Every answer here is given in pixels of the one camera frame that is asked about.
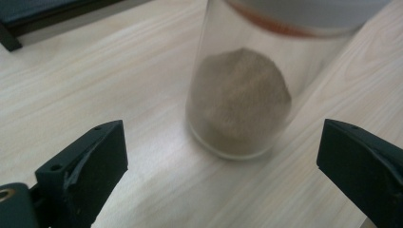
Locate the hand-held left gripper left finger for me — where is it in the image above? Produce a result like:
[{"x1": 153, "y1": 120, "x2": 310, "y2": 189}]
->
[{"x1": 34, "y1": 119, "x2": 129, "y2": 228}]

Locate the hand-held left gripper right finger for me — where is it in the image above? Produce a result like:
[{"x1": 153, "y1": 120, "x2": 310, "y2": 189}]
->
[{"x1": 316, "y1": 118, "x2": 403, "y2": 228}]

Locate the clear jar with brown powder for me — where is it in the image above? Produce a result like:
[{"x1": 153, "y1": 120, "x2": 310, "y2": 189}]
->
[{"x1": 184, "y1": 0, "x2": 362, "y2": 161}]

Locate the white plastic plate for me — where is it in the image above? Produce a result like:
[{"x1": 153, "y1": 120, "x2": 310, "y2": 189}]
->
[{"x1": 226, "y1": 0, "x2": 393, "y2": 37}]

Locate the dark framed board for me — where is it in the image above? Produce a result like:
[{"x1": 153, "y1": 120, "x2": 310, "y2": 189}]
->
[{"x1": 0, "y1": 0, "x2": 127, "y2": 52}]

